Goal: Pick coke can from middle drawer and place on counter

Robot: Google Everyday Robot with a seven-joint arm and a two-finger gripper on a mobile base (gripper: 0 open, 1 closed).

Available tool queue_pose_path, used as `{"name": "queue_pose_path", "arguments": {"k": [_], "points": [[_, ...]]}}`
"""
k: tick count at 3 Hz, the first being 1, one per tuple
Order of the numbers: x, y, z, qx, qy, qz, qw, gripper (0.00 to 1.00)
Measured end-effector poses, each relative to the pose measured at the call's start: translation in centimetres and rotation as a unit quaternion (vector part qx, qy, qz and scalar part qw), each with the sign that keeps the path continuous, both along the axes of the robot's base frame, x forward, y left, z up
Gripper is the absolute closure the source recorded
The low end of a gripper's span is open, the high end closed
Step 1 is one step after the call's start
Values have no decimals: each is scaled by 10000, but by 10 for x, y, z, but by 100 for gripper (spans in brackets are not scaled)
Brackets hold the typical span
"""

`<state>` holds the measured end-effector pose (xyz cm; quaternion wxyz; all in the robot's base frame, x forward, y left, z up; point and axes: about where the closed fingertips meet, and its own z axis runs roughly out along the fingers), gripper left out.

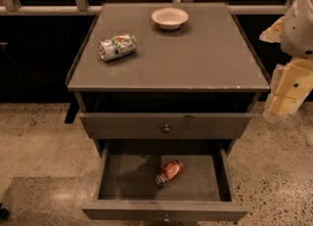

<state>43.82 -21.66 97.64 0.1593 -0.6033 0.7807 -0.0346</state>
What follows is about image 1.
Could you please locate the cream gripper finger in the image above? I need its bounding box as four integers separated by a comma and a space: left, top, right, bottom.
259, 17, 284, 43
263, 58, 313, 121

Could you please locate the red coke can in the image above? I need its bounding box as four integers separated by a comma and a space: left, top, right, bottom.
155, 159, 184, 187

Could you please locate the brass top drawer knob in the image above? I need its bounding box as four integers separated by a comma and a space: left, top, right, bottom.
162, 124, 171, 133

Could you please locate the brass drawer knob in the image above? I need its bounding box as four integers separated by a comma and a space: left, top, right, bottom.
162, 124, 171, 133
163, 213, 170, 224

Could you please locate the grey drawer cabinet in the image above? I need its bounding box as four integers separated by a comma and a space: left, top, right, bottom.
67, 3, 269, 151

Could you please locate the green white soda can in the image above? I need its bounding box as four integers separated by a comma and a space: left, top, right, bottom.
98, 33, 137, 62

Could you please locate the brass middle drawer knob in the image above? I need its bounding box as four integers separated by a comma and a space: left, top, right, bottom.
163, 213, 170, 224

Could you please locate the closed top drawer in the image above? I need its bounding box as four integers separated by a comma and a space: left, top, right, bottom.
80, 113, 251, 139

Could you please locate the open middle drawer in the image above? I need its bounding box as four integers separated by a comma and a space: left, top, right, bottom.
82, 140, 248, 222

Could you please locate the white bowl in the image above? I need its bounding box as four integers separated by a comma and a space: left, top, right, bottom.
152, 8, 189, 30

